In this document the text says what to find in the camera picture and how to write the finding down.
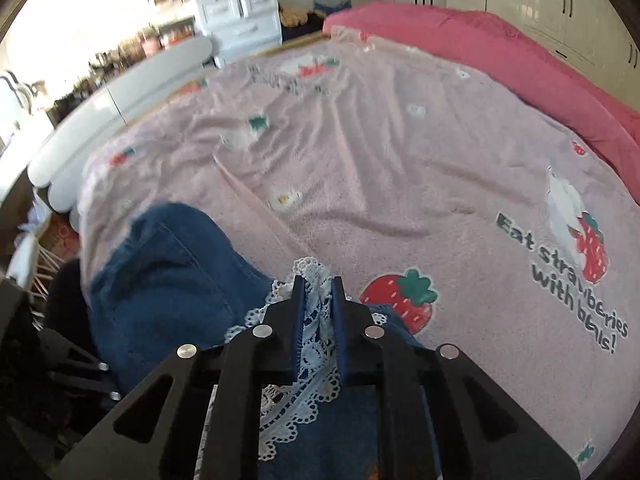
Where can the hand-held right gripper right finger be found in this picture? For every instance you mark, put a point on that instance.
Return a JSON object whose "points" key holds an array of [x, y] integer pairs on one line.
{"points": [[339, 320]]}

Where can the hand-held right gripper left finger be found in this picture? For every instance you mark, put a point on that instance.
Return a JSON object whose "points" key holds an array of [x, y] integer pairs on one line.
{"points": [[299, 320]]}

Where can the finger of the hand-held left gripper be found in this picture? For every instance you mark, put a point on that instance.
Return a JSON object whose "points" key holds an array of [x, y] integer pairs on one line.
{"points": [[75, 362]]}

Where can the blue denim pants lace hem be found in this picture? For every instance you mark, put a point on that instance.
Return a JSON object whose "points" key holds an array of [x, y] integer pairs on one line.
{"points": [[175, 300]]}

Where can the black chair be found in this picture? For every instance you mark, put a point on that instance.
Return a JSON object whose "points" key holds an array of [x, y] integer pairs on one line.
{"points": [[70, 300]]}

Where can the cardboard box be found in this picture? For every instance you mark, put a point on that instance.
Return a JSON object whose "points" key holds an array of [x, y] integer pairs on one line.
{"points": [[62, 235]]}

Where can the pink strawberry printed blanket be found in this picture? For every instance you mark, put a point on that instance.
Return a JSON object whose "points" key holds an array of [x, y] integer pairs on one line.
{"points": [[400, 160]]}

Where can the white scalloped footboard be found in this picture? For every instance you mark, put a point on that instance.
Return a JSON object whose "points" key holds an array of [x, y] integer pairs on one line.
{"points": [[100, 115]]}

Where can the white drawer cabinet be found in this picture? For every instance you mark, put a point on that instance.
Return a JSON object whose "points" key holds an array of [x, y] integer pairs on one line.
{"points": [[235, 25]]}

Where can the brown plush toy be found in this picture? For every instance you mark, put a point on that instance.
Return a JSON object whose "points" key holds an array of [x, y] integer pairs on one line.
{"points": [[295, 17]]}

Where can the cluttered shelf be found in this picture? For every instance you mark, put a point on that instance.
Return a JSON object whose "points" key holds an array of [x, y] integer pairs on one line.
{"points": [[165, 35]]}

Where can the folded blue clothes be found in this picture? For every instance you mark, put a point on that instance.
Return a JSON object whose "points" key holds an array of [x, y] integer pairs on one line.
{"points": [[332, 5]]}

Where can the pink quilt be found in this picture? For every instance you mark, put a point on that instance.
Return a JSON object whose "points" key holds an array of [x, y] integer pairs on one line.
{"points": [[500, 45]]}

